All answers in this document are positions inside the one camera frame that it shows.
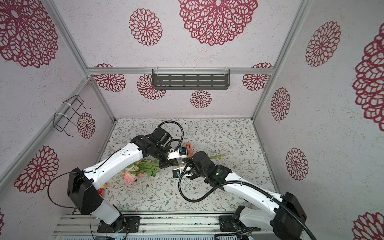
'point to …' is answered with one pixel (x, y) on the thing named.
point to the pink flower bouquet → (148, 166)
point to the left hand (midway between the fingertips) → (174, 162)
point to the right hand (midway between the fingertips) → (184, 158)
